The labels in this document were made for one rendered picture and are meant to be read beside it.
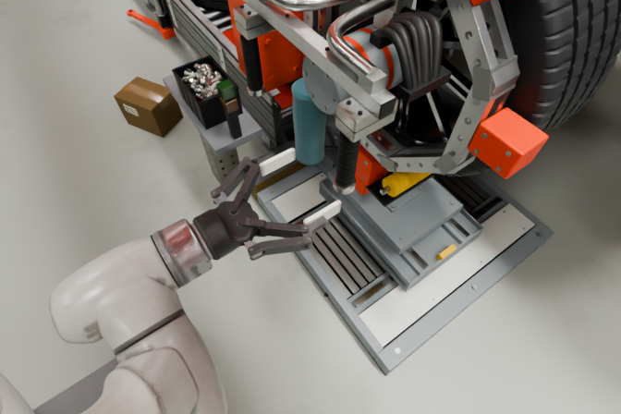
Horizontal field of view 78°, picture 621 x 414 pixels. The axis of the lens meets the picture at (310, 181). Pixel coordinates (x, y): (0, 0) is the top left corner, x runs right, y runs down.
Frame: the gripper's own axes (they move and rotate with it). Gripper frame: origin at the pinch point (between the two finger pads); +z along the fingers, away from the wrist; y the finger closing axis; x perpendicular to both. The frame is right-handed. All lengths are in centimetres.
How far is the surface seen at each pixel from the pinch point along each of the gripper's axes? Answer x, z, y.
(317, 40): 15.3, 11.2, -14.3
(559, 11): 22.3, 39.0, 8.6
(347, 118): 11.5, 6.6, 0.4
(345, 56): 17.9, 9.8, -5.3
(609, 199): -82, 134, 30
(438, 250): -68, 48, 9
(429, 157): -9.8, 28.7, 3.3
